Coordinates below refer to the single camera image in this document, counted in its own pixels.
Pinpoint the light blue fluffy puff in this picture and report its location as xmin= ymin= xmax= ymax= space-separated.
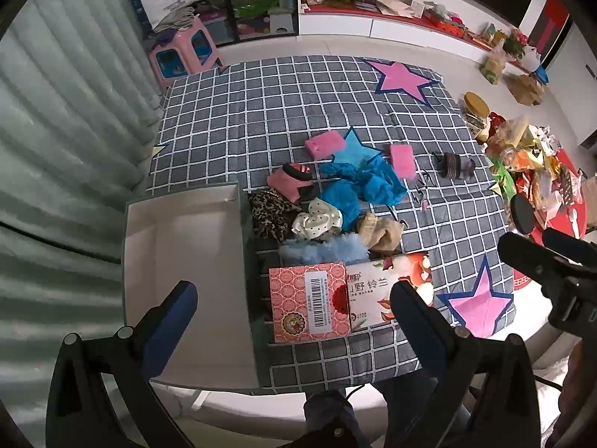
xmin=279 ymin=232 xmax=371 ymax=264

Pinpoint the jar with yellow lid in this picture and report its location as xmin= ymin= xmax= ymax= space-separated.
xmin=462 ymin=92 xmax=490 ymax=143

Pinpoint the blue cloth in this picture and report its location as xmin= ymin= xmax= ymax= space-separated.
xmin=319 ymin=161 xmax=369 ymax=234
xmin=354 ymin=154 xmax=409 ymax=206

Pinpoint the grey checkered star blanket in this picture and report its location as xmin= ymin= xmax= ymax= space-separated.
xmin=147 ymin=55 xmax=518 ymax=390

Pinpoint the white and blue figurine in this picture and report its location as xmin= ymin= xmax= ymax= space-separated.
xmin=521 ymin=47 xmax=551 ymax=83

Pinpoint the brown striped sock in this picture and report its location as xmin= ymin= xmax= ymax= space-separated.
xmin=431 ymin=150 xmax=476 ymax=180

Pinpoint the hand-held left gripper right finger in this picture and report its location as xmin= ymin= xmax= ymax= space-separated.
xmin=389 ymin=279 xmax=542 ymax=448

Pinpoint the person's dark trouser leg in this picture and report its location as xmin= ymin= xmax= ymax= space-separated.
xmin=303 ymin=373 xmax=467 ymax=448

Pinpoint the white polka dot scrunchie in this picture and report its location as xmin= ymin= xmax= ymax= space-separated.
xmin=291 ymin=198 xmax=343 ymax=243

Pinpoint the pink sponge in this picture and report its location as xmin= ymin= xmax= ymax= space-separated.
xmin=304 ymin=131 xmax=348 ymax=158
xmin=389 ymin=144 xmax=417 ymax=179

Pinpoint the grey folded cloth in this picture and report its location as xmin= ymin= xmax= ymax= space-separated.
xmin=154 ymin=6 xmax=199 ymax=33

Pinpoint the floral tissue packet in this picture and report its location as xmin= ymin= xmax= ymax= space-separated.
xmin=345 ymin=252 xmax=437 ymax=334

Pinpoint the brown paper bag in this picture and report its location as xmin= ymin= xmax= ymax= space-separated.
xmin=506 ymin=74 xmax=546 ymax=106

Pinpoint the beige paper envelope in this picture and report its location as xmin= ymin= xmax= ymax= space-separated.
xmin=373 ymin=0 xmax=416 ymax=18

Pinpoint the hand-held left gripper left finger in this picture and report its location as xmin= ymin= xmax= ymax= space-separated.
xmin=45 ymin=280 xmax=199 ymax=448

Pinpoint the pink patterned box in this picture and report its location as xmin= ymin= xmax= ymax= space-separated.
xmin=268 ymin=261 xmax=353 ymax=343

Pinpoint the pink and black sock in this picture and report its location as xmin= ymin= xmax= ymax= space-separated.
xmin=267 ymin=163 xmax=314 ymax=203

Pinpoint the yellow green bag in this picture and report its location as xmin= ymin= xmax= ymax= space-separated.
xmin=480 ymin=40 xmax=507 ymax=85

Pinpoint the grey pleated curtain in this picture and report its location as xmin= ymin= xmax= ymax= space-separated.
xmin=0 ymin=0 xmax=165 ymax=430

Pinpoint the pile of snack packets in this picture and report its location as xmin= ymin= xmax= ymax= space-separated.
xmin=485 ymin=112 xmax=593 ymax=243

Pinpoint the white low cabinet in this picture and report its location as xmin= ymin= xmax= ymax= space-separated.
xmin=297 ymin=0 xmax=537 ymax=75

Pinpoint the leopard print cloth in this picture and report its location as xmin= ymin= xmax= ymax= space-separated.
xmin=247 ymin=190 xmax=303 ymax=242

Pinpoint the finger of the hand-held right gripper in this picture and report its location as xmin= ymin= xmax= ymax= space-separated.
xmin=541 ymin=227 xmax=597 ymax=269
xmin=497 ymin=231 xmax=576 ymax=290

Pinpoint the person's right forearm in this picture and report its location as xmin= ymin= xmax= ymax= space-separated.
xmin=562 ymin=338 xmax=597 ymax=448

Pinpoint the pink plastic stool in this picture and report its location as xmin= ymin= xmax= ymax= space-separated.
xmin=148 ymin=16 xmax=224 ymax=91

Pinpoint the glass door cabinet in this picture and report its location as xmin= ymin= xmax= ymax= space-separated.
xmin=142 ymin=0 xmax=299 ymax=48

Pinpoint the white cardboard box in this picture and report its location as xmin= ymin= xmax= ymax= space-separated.
xmin=122 ymin=182 xmax=262 ymax=390

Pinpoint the beige sock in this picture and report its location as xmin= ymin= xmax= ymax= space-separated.
xmin=357 ymin=213 xmax=404 ymax=256

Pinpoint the red flower plant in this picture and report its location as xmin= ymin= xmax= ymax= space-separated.
xmin=501 ymin=30 xmax=528 ymax=59

